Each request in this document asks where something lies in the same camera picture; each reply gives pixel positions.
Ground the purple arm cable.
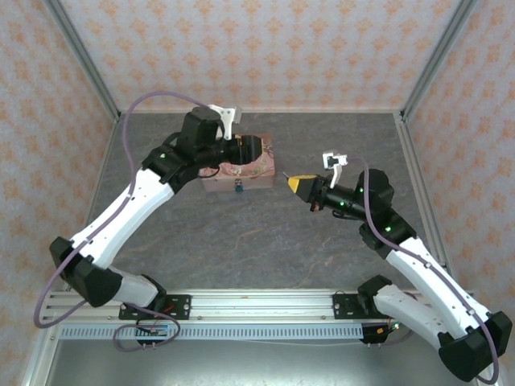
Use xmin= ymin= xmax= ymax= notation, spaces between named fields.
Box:
xmin=348 ymin=157 xmax=501 ymax=384
xmin=33 ymin=91 xmax=210 ymax=351

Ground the white slotted cable duct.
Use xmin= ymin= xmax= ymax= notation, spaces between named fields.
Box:
xmin=59 ymin=323 xmax=365 ymax=341

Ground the grey metal shelf panel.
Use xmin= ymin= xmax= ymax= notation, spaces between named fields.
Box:
xmin=22 ymin=339 xmax=451 ymax=386

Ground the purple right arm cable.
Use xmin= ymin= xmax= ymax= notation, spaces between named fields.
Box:
xmin=348 ymin=157 xmax=501 ymax=384

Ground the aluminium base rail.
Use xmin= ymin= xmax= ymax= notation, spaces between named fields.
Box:
xmin=39 ymin=289 xmax=476 ymax=322

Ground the aluminium frame post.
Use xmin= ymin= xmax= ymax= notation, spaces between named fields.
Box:
xmin=43 ymin=0 xmax=122 ymax=124
xmin=399 ymin=0 xmax=480 ymax=121

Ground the aluminium table edge rail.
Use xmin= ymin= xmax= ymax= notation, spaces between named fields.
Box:
xmin=395 ymin=112 xmax=448 ymax=269

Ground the pink floral printed box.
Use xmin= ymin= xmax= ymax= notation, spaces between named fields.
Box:
xmin=200 ymin=133 xmax=277 ymax=193

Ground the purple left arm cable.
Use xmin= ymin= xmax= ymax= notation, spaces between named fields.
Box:
xmin=33 ymin=91 xmax=210 ymax=351

